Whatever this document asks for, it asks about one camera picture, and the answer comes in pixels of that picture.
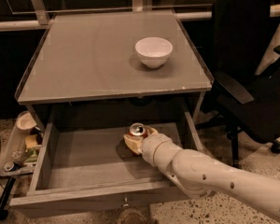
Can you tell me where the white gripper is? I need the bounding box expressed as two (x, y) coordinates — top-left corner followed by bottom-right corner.
(123, 126), (172, 166)

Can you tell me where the red coke can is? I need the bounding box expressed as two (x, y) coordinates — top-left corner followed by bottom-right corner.
(126, 123), (147, 139)

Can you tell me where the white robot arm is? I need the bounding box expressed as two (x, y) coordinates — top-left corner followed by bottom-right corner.
(124, 123), (280, 223)

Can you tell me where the metal drawer knob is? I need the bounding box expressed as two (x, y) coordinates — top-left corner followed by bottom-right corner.
(122, 197), (130, 208)

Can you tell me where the open grey top drawer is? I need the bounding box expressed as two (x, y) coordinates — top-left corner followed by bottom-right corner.
(10, 108), (205, 217)

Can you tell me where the grey cabinet with glass top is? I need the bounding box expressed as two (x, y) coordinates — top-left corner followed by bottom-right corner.
(13, 8), (215, 133)

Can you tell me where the white ceramic bowl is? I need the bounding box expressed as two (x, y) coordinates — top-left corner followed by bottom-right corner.
(135, 37), (173, 68)

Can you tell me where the white cup in bin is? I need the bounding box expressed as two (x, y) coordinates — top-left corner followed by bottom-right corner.
(16, 111), (36, 133)

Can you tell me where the clear plastic side bin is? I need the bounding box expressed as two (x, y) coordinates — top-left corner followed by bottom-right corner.
(0, 122), (43, 176)

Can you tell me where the black office chair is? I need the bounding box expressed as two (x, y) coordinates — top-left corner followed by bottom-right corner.
(199, 0), (280, 167)

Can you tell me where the black stand leg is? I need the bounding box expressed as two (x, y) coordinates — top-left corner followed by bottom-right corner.
(0, 176), (15, 220)

